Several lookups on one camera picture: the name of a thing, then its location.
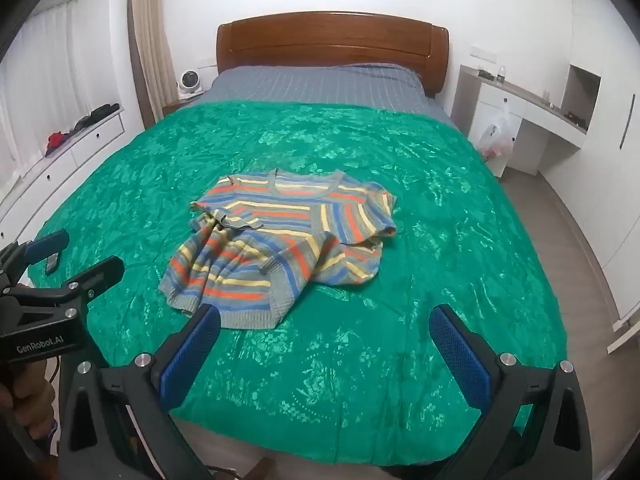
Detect striped knit sweater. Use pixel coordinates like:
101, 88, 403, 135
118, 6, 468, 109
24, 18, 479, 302
160, 169, 396, 330

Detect black clothes on cabinet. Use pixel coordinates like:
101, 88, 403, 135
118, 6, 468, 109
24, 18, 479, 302
70, 103, 120, 134

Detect person's left hand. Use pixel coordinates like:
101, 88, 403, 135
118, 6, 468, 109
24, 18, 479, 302
1, 361, 55, 440

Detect black smartphone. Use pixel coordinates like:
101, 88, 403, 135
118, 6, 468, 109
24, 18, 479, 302
44, 252, 62, 276

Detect white drawer cabinet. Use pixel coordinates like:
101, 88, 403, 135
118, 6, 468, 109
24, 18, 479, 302
1, 108, 126, 246

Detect red cloth on cabinet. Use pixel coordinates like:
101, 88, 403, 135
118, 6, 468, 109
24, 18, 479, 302
46, 131, 70, 156

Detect white sheer curtain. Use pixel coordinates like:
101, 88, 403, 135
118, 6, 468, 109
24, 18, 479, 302
1, 0, 89, 196

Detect wooden nightstand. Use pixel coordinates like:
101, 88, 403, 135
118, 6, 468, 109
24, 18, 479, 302
163, 96, 200, 117

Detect beige curtain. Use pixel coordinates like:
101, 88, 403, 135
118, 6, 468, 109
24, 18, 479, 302
127, 0, 178, 128

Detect white round fan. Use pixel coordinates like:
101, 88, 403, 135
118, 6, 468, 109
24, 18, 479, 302
178, 70, 203, 100

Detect white wardrobe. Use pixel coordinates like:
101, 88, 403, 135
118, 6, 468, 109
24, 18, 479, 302
541, 0, 639, 322

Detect green floral bedspread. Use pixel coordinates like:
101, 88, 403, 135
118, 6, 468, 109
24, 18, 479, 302
29, 101, 567, 466

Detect white plastic bag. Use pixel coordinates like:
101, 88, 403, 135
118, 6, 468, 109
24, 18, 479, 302
475, 102, 516, 162

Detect white desk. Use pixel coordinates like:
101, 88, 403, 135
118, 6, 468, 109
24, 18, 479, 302
450, 66, 586, 178

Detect small bottle on desk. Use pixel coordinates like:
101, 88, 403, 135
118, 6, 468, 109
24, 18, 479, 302
496, 65, 506, 84

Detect wooden headboard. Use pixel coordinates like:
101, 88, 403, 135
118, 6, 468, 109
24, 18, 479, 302
216, 11, 449, 98

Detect grey checked bed sheet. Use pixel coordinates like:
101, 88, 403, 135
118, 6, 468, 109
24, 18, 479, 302
189, 63, 454, 126

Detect black wardrobe handle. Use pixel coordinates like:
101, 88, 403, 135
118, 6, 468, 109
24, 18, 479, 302
618, 92, 637, 150

